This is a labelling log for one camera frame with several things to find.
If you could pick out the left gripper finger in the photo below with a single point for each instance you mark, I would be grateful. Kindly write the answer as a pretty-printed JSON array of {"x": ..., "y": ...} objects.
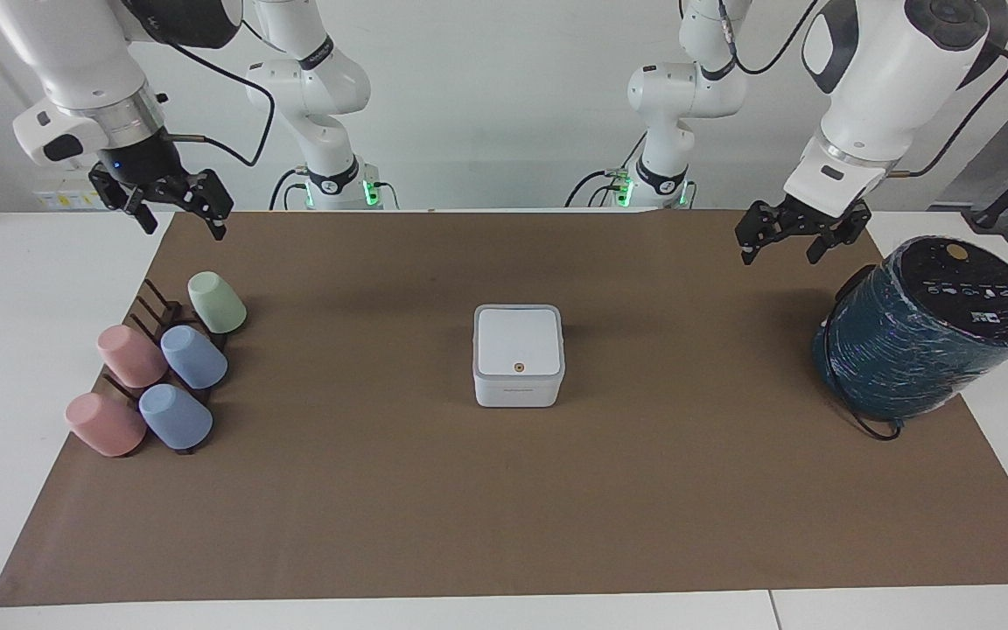
[
  {"x": 762, "y": 229},
  {"x": 843, "y": 229}
]

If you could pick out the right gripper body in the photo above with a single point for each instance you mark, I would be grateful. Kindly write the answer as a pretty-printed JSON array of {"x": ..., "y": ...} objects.
[{"x": 143, "y": 159}]

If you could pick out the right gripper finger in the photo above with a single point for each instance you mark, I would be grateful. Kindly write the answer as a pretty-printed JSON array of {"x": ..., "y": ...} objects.
[
  {"x": 206, "y": 199},
  {"x": 119, "y": 194}
]

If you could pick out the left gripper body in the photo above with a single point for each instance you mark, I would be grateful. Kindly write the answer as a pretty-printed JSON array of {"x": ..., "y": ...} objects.
[{"x": 819, "y": 222}]

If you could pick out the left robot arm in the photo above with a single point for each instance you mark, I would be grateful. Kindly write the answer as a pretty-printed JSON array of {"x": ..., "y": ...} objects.
[{"x": 880, "y": 79}]

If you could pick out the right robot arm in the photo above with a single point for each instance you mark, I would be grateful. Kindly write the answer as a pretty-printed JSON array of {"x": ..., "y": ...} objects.
[{"x": 84, "y": 61}]

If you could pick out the white square trash can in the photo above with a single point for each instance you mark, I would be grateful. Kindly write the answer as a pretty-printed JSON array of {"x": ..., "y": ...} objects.
[{"x": 519, "y": 354}]

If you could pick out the green cup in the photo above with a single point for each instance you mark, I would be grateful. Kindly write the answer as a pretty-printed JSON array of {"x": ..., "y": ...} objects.
[{"x": 217, "y": 302}]

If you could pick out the dark wooden cup rack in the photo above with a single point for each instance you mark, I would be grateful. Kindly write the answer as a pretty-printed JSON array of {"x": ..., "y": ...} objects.
[{"x": 159, "y": 308}]

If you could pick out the dark teal wrapped cylinder speaker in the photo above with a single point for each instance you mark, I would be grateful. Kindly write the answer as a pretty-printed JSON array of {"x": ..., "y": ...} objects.
[{"x": 915, "y": 346}]

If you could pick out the blue cup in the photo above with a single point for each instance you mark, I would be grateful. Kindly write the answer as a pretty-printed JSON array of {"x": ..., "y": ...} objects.
[
  {"x": 175, "y": 417},
  {"x": 194, "y": 357}
]

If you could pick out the pink cup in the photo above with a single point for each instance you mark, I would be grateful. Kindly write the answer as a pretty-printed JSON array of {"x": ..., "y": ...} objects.
[
  {"x": 131, "y": 357},
  {"x": 105, "y": 425}
]

